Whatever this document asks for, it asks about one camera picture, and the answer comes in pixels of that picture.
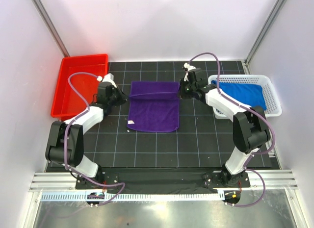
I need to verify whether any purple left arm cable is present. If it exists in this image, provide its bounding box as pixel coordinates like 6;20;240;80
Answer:
64;72;126;206

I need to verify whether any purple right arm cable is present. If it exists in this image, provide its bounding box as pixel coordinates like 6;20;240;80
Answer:
189;52;276;208

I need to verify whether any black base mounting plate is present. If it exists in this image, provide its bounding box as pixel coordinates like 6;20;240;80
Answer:
75;167;251;189

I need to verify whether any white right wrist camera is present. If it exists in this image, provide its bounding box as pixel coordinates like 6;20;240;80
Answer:
183;62;196;81

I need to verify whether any aluminium front rail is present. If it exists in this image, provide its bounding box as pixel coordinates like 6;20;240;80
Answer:
29;169;298;202

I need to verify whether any black grid cutting mat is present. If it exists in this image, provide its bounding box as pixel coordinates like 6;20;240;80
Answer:
46;61;273;168

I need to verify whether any purple towel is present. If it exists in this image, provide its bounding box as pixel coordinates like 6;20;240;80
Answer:
127;81;180;133

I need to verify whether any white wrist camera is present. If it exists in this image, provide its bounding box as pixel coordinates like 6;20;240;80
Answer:
97;73;117;88
183;62;196;81

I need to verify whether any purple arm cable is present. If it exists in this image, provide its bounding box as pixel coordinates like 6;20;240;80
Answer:
64;72;126;206
189;52;276;208

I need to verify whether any white plastic mesh basket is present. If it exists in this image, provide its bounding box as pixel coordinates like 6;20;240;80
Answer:
219;75;282;118

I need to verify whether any red plastic bin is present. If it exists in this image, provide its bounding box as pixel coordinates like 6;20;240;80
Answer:
51;54;108;121

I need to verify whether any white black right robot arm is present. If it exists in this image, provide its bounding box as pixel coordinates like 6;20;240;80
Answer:
178;66;271;187

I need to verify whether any right aluminium corner post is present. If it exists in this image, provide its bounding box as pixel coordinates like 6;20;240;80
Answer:
244;0;287;66

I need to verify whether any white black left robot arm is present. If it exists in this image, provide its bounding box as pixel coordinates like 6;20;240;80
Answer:
45;81;128;189

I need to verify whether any left aluminium corner post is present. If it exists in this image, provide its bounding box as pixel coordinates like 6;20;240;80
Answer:
31;0;70;57

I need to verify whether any aluminium corner post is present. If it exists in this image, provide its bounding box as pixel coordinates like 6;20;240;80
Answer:
244;0;287;66
31;0;70;57

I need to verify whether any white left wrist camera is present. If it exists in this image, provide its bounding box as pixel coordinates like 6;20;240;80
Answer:
97;73;117;88

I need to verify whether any blue towel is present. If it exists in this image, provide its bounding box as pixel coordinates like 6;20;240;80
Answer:
206;82;266;111

